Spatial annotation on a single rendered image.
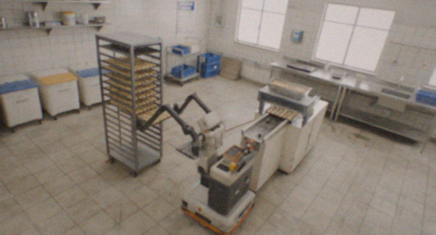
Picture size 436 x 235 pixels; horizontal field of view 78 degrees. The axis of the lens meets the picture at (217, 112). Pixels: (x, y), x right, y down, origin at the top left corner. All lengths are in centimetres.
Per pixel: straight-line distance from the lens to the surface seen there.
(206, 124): 280
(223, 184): 280
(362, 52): 681
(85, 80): 562
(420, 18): 655
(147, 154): 412
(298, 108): 382
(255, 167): 350
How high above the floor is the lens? 249
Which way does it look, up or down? 25 degrees down
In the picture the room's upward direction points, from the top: 6 degrees clockwise
